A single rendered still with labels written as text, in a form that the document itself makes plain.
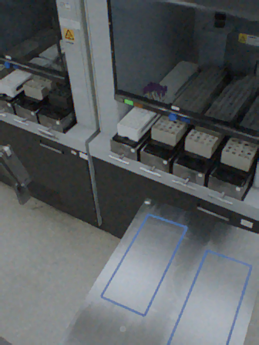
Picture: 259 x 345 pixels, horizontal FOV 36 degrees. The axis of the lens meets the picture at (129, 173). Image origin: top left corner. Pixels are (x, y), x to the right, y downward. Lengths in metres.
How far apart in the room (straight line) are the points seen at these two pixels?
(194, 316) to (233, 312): 0.11
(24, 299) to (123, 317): 1.12
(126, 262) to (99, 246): 1.07
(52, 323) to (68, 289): 0.19
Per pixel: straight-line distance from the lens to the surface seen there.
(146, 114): 1.76
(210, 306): 1.22
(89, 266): 2.27
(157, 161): 1.63
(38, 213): 2.57
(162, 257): 1.29
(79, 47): 1.68
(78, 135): 1.87
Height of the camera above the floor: 1.89
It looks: 44 degrees down
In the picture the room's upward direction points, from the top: 4 degrees counter-clockwise
